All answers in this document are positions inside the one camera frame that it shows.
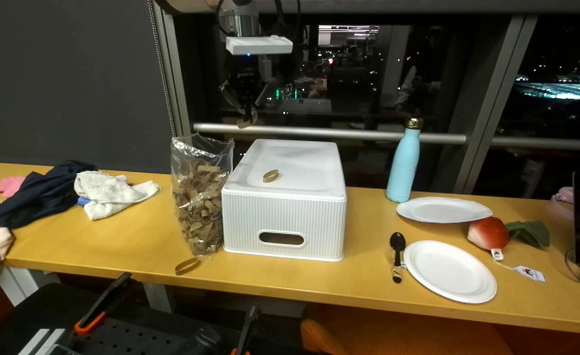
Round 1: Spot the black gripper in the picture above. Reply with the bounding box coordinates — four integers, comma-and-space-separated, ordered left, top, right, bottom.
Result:
221, 54, 267, 125

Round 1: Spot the white plastic basket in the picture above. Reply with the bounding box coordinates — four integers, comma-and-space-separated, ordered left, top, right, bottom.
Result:
219, 137, 349, 265

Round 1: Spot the grey window mullion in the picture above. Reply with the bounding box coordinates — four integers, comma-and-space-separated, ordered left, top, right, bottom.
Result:
430, 15, 541, 194
146, 0, 196, 139

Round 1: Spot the silver window handrail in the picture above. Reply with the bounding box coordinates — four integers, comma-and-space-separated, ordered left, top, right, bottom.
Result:
192, 121, 580, 155

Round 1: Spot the light blue water bottle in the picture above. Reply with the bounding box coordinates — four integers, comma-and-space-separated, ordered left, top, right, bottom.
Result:
385, 117, 424, 206

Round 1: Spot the black plastic spoon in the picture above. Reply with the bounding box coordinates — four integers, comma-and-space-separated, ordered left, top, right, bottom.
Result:
389, 232, 409, 287

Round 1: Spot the white table leg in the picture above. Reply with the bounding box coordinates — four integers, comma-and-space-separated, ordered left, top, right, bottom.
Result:
140, 283, 176, 316
0, 263, 22, 309

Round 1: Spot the white paper plate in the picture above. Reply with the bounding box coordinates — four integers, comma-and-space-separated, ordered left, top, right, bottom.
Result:
395, 196, 495, 228
403, 240, 499, 307

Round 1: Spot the navy blue cloth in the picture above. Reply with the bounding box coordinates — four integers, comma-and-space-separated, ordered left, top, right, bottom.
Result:
0, 161, 99, 234

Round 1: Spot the black tool grey grip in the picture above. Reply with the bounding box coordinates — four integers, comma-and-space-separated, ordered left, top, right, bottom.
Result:
172, 326, 225, 355

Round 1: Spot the bright pink cloth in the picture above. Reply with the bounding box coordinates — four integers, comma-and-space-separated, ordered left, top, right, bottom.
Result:
0, 174, 30, 200

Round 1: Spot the red strawberry toy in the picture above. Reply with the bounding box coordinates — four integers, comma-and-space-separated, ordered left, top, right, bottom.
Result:
466, 216, 513, 253

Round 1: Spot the white ribbed bar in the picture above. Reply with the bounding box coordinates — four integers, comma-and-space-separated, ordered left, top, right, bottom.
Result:
14, 326, 69, 355

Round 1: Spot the green felt leaf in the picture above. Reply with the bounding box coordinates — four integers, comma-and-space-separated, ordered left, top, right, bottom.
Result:
505, 220, 553, 251

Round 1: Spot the black pegboard cart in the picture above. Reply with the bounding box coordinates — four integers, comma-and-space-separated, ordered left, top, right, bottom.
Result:
0, 283, 253, 355

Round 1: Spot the pale pink fabric bundle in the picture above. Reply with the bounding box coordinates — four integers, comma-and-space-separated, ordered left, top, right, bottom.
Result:
549, 186, 576, 210

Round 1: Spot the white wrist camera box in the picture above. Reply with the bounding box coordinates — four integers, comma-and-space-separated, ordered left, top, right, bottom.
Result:
223, 34, 296, 58

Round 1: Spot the black clamp orange handle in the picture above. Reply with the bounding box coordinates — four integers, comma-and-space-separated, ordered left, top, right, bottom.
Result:
71, 271, 134, 336
229, 303, 263, 355

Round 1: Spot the white tag with cord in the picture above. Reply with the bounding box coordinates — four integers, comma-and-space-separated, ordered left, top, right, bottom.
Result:
487, 247, 549, 287

